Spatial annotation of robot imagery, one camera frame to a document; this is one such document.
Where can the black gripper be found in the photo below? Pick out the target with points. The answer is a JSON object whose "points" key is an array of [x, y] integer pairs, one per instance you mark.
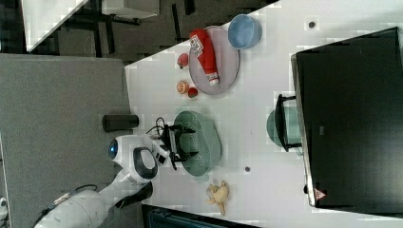
{"points": [[169, 140]]}

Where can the green oval strainer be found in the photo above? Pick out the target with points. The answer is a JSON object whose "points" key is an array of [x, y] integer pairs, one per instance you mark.
{"points": [[205, 141]]}

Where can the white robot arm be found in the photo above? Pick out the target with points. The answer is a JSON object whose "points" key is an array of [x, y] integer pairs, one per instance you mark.
{"points": [[139, 158]]}

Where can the small toy strawberry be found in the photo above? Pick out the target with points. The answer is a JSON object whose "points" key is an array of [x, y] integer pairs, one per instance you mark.
{"points": [[192, 92]]}

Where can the toy orange slice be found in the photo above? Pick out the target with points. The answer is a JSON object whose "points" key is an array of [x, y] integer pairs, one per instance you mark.
{"points": [[182, 87]]}

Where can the yellow peeled banana toy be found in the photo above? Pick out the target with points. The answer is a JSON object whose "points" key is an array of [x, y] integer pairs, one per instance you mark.
{"points": [[217, 195]]}

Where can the large toy strawberry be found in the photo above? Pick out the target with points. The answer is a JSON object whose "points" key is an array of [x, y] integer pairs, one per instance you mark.
{"points": [[183, 60]]}

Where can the purple round plate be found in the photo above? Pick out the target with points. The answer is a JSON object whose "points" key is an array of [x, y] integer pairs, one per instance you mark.
{"points": [[227, 62]]}

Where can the red ketchup bottle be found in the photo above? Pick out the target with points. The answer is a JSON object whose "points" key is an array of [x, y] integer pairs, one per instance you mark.
{"points": [[202, 46]]}

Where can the green mug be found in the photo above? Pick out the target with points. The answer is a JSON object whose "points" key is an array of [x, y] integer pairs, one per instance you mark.
{"points": [[292, 126]]}

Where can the blue bowl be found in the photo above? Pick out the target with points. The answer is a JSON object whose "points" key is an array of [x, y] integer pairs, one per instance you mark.
{"points": [[244, 31]]}

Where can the black cylinder post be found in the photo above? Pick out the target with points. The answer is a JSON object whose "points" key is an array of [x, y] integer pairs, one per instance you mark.
{"points": [[115, 122]]}

